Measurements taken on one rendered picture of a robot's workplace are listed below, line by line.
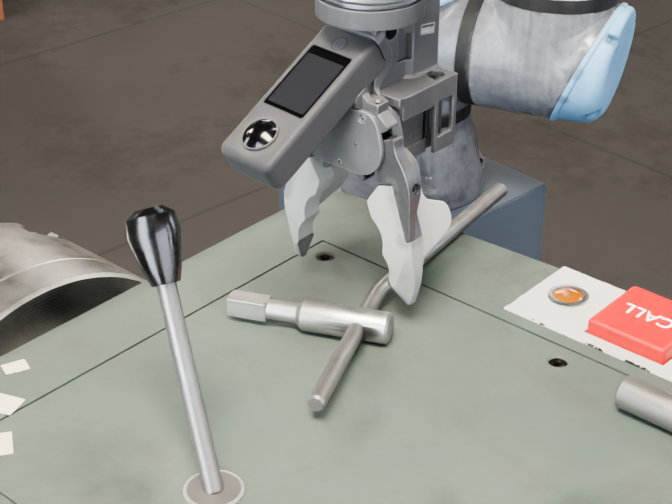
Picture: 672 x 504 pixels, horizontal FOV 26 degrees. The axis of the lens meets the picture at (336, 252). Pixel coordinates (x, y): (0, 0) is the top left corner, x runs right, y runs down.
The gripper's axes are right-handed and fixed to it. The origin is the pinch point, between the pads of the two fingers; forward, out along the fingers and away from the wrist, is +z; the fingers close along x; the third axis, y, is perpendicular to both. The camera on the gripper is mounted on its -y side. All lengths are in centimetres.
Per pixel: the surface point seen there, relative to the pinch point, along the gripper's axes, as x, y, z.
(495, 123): 162, 253, 128
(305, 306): -0.7, -5.1, 0.1
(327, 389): -7.9, -10.9, 0.4
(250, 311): 2.8, -6.9, 1.1
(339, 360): -6.4, -8.1, 0.4
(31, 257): 24.3, -9.1, 4.2
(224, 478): -7.8, -19.9, 2.0
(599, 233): 104, 217, 128
